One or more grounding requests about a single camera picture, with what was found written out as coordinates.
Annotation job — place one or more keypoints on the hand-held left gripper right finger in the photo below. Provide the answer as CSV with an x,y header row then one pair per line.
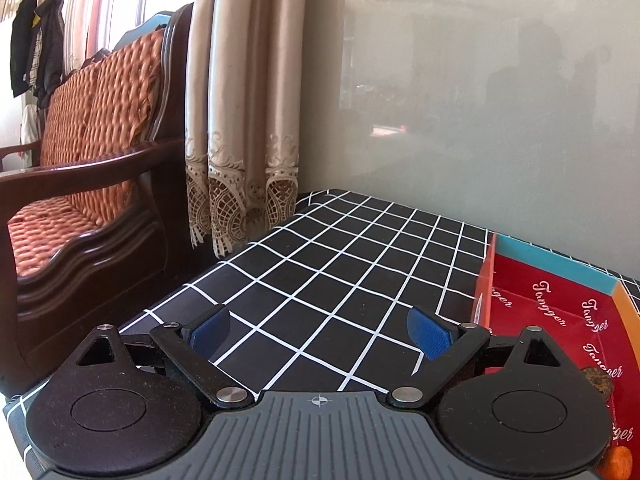
x,y
426,334

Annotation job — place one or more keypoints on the dark plaid hanging jacket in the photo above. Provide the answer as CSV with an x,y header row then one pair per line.
x,y
49,50

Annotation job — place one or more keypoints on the beige lace curtain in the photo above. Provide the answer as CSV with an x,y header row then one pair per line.
x,y
245,110

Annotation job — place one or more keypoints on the white hanging garment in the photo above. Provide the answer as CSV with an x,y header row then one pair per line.
x,y
31,125

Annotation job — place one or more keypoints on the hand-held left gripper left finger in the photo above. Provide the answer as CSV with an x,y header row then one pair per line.
x,y
210,334

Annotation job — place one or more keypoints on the red cardboard box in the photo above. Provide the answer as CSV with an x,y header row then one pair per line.
x,y
540,305

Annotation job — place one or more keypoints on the orange tangerine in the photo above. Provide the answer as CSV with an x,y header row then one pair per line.
x,y
619,462

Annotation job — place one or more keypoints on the dark wooden armchair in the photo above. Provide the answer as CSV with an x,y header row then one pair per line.
x,y
85,310

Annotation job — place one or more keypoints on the black hanging jacket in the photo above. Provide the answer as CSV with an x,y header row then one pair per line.
x,y
21,45

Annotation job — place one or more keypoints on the orange woven seat cushion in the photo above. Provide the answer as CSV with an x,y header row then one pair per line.
x,y
55,230

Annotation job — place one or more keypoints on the orange woven back cushion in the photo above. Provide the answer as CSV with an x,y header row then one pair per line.
x,y
100,125

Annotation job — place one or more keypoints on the dark wrinkled dried fruit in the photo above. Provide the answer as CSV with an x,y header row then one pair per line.
x,y
599,385

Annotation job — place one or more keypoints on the black white checked tablecloth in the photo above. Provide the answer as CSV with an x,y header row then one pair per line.
x,y
325,280

